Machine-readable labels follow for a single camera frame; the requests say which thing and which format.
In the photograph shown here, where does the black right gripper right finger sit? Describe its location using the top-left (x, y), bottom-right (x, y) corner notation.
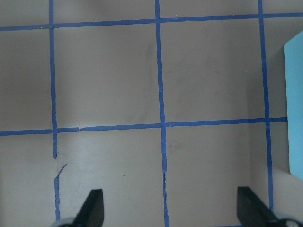
top-left (237, 186), bottom-right (286, 227)

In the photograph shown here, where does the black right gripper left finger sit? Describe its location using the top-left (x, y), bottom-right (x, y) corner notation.
top-left (73, 189), bottom-right (105, 227)

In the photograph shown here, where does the light blue plastic bin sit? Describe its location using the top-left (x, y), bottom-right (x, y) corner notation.
top-left (284, 32), bottom-right (303, 180)

